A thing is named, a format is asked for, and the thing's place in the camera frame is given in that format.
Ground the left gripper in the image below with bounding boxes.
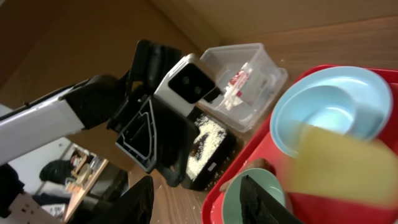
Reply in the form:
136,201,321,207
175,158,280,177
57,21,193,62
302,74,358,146
116,96,200,187

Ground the red snack wrapper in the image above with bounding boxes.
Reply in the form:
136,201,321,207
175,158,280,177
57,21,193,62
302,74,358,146
228,70,250,97

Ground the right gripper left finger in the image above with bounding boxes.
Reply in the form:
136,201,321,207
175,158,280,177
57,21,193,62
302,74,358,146
71,175,154,224

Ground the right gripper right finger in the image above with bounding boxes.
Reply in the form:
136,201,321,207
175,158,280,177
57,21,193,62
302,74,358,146
239,175,303,224

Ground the yellow plastic cup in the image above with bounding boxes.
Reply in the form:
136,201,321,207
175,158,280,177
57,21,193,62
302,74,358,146
287,124,397,208

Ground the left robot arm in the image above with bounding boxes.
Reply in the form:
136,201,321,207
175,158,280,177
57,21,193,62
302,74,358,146
1,40,199,187

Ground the black plastic tray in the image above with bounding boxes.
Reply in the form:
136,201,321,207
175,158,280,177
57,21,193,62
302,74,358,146
182,107,237,191

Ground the background shelf clutter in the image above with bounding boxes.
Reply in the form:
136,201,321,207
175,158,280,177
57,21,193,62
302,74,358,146
1,144,127,223

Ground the mint green bowl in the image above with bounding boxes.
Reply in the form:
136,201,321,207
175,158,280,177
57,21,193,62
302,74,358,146
222,168,286,224

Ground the clear plastic bin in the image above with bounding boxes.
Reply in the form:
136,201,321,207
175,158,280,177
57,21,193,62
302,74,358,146
199,43,288,133

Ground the spilled white rice pile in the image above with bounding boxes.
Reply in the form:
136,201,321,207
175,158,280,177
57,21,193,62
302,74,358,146
187,114,227,180

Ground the brown carrot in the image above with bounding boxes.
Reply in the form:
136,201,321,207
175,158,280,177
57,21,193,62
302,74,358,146
219,158,275,192

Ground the large white plate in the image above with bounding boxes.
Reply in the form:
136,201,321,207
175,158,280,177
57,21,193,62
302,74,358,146
270,65,397,157

